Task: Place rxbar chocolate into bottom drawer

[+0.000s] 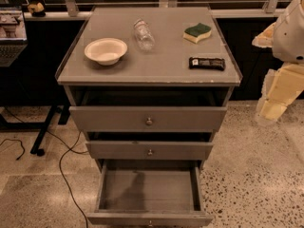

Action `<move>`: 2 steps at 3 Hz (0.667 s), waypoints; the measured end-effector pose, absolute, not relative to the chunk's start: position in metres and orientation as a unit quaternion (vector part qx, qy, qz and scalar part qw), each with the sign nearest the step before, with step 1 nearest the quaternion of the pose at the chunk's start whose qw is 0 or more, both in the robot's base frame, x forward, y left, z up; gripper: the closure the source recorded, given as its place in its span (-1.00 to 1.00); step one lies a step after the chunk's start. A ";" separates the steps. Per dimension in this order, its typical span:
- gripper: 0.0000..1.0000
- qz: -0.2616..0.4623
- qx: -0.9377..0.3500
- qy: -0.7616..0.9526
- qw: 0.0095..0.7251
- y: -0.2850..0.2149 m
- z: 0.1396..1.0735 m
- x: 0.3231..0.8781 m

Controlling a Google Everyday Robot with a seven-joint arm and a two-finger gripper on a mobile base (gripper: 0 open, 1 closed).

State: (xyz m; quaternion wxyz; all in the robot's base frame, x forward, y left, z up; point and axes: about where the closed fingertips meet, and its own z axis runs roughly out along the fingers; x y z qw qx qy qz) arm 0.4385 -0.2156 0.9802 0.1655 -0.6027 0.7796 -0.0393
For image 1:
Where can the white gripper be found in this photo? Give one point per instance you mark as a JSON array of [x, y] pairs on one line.
[[290, 37]]

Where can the black rxbar chocolate bar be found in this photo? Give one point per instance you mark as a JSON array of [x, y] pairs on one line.
[[206, 63]]

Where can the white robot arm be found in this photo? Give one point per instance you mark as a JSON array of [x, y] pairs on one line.
[[285, 37]]

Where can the grey drawer cabinet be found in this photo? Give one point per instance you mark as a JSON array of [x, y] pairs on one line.
[[159, 77]]

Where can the grey middle drawer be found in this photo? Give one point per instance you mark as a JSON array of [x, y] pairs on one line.
[[149, 146]]

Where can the grey drawer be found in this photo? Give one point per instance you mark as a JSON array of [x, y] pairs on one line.
[[149, 146], [150, 193], [110, 118]]

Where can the grey top drawer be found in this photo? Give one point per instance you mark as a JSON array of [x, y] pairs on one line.
[[110, 118]]

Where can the grey bottom drawer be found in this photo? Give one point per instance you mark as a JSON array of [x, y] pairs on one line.
[[150, 193]]

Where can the green yellow sponge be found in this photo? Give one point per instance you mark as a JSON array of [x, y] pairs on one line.
[[197, 33]]

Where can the clear plastic bottle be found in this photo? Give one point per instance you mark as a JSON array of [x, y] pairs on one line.
[[143, 35]]

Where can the white bowl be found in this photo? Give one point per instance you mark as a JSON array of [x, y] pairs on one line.
[[106, 51]]

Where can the yellow black object on ledge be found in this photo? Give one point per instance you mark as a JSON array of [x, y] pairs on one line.
[[36, 9]]

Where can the laptop computer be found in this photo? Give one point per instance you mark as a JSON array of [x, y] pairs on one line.
[[13, 34]]

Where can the black desk frame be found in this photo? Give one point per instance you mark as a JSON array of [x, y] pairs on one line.
[[41, 127]]

